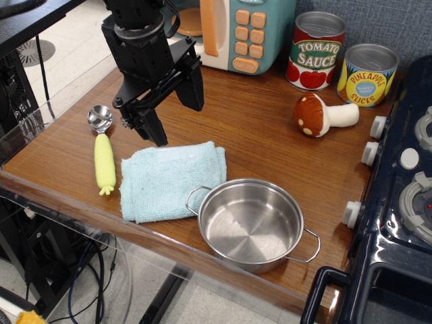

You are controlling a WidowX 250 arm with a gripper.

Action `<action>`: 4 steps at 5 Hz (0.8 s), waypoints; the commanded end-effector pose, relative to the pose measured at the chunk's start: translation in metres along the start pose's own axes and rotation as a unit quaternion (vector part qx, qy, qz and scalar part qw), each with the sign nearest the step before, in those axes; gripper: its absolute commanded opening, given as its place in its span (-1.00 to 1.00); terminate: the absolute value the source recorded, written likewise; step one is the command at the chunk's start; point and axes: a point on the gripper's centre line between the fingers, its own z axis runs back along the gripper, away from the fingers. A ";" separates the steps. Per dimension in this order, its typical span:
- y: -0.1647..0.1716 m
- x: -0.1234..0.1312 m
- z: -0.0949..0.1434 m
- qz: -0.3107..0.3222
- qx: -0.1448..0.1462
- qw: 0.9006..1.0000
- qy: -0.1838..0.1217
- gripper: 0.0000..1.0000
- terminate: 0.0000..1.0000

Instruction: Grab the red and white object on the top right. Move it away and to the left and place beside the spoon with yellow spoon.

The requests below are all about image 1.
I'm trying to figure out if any red and white plush mushroom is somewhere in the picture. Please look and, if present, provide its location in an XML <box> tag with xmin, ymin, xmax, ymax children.
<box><xmin>293</xmin><ymin>93</ymin><xmax>360</xmax><ymax>138</ymax></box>

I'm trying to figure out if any blue cable under table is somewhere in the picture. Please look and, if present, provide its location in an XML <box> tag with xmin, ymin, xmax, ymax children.
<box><xmin>67</xmin><ymin>239</ymin><xmax>105</xmax><ymax>324</ymax></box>

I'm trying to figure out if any yellow handled ice cream scoop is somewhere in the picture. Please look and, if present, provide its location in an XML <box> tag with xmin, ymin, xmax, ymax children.
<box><xmin>87</xmin><ymin>105</ymin><xmax>116</xmax><ymax>196</ymax></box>

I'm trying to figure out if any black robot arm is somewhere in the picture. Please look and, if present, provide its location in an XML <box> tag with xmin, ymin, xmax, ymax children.
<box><xmin>101</xmin><ymin>1</ymin><xmax>205</xmax><ymax>146</ymax></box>

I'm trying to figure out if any white stove knob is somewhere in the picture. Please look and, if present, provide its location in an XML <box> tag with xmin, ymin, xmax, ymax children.
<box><xmin>369</xmin><ymin>116</ymin><xmax>387</xmax><ymax>140</ymax></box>
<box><xmin>361</xmin><ymin>142</ymin><xmax>379</xmax><ymax>167</ymax></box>
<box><xmin>342</xmin><ymin>201</ymin><xmax>363</xmax><ymax>229</ymax></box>

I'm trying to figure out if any teal toy microwave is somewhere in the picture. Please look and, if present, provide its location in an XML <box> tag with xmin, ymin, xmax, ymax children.
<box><xmin>169</xmin><ymin>0</ymin><xmax>296</xmax><ymax>75</ymax></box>

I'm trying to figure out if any white stove knob middle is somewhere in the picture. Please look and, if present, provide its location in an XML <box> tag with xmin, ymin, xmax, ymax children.
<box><xmin>361</xmin><ymin>142</ymin><xmax>379</xmax><ymax>167</ymax></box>

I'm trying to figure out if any tomato sauce can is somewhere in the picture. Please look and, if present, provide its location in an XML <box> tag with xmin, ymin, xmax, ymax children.
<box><xmin>286</xmin><ymin>11</ymin><xmax>347</xmax><ymax>90</ymax></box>

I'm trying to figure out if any dark blue toy stove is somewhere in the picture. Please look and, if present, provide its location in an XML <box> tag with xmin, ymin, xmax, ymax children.
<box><xmin>301</xmin><ymin>56</ymin><xmax>431</xmax><ymax>323</ymax></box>

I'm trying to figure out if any black cable under table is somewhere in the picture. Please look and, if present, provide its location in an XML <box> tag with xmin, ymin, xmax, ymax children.
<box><xmin>49</xmin><ymin>236</ymin><xmax>119</xmax><ymax>324</ymax></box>

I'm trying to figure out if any stainless steel pot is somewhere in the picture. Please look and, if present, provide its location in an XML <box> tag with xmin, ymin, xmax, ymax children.
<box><xmin>185</xmin><ymin>178</ymin><xmax>311</xmax><ymax>274</ymax></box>

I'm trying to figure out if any pineapple slices can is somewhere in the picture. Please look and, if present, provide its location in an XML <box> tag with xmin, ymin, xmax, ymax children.
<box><xmin>337</xmin><ymin>43</ymin><xmax>400</xmax><ymax>107</ymax></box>

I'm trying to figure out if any white stove knob top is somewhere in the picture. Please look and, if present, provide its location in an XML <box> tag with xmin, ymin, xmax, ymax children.
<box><xmin>369</xmin><ymin>116</ymin><xmax>387</xmax><ymax>140</ymax></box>

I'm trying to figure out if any light blue folded towel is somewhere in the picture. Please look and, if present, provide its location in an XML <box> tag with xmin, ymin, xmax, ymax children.
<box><xmin>119</xmin><ymin>141</ymin><xmax>227</xmax><ymax>223</ymax></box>

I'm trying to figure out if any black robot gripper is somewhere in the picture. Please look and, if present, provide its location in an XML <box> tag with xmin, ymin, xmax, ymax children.
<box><xmin>102</xmin><ymin>14</ymin><xmax>205</xmax><ymax>146</ymax></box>

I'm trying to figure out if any black equipment rack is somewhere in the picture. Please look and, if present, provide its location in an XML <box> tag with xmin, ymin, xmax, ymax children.
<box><xmin>1</xmin><ymin>198</ymin><xmax>101</xmax><ymax>317</ymax></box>

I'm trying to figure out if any white stove knob bottom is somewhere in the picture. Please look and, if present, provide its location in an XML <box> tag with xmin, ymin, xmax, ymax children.
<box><xmin>342</xmin><ymin>201</ymin><xmax>363</xmax><ymax>229</ymax></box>

